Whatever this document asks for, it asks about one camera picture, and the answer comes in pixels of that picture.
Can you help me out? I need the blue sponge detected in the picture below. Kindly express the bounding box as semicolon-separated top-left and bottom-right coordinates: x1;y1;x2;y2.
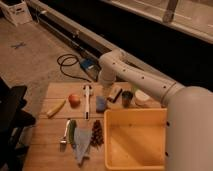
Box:
96;96;107;113

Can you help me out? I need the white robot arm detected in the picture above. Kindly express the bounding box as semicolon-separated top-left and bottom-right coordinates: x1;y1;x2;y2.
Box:
98;49;213;171

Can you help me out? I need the dark paper cup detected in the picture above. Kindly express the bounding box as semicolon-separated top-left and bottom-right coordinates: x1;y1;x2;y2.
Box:
122;91;133;107

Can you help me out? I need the green cup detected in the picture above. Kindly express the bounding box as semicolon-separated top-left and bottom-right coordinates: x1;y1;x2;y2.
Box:
131;85;138;93

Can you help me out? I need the blue power box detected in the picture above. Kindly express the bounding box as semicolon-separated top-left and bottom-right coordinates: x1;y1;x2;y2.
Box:
80;59;100;81

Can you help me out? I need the orange apple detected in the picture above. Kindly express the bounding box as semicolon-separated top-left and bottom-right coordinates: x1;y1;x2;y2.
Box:
68;94;80;107

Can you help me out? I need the white round container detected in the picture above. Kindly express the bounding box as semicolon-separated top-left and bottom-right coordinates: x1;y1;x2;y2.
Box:
135;90;150;106

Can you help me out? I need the green cucumber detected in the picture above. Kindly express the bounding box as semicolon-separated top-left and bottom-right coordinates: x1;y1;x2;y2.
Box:
69;120;77;144

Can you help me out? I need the yellow banana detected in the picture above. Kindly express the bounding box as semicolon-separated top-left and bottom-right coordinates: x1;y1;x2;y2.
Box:
46;100;66;118

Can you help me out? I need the bunch of dark grapes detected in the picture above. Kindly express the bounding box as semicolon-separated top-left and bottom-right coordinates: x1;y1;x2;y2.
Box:
90;120;104;146

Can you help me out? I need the blue cloth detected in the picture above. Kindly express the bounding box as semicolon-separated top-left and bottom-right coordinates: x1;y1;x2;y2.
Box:
74;128;92;165

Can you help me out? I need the yellow plastic bin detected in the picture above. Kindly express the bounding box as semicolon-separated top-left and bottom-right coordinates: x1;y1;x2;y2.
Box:
104;108;167;171

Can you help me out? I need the metal spatula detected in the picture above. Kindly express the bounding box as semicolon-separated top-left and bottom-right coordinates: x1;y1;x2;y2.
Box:
60;119;70;145

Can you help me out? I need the black chair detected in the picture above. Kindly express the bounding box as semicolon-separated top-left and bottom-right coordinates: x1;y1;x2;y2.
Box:
0;77;36;171

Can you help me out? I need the white cardboard box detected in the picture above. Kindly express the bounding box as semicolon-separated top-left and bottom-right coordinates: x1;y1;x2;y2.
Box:
0;0;32;26

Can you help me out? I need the black cable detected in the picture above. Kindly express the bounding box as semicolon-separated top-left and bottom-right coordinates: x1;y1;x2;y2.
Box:
56;53;92;83

